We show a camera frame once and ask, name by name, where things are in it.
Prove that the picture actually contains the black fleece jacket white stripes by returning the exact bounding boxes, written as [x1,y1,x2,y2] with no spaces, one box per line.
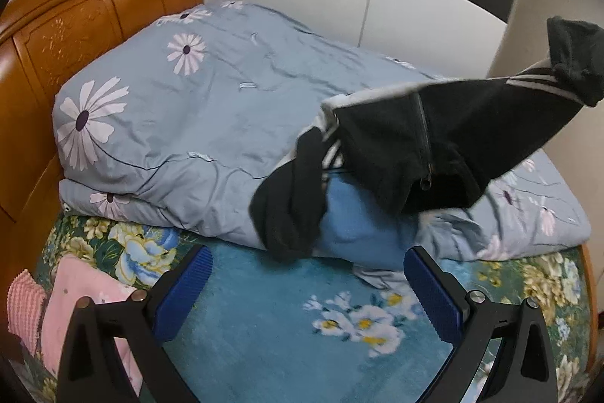
[249,16,603,261]

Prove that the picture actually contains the pink striped folded cloth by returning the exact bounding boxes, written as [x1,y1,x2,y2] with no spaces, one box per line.
[6,269,46,355]

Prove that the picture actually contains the pink floral folded blanket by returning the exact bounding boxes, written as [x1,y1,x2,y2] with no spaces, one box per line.
[41,253,145,394]

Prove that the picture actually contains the teal floral bed sheet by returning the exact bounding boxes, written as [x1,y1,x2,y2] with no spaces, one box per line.
[18,213,594,403]

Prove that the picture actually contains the blue garment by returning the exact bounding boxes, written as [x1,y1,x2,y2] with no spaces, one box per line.
[314,172,419,271]

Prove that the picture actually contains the light blue floral quilt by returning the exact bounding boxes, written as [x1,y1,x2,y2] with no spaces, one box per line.
[52,3,578,260]

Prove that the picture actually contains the orange wooden headboard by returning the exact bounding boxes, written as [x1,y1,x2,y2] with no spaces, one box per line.
[1,0,202,287]

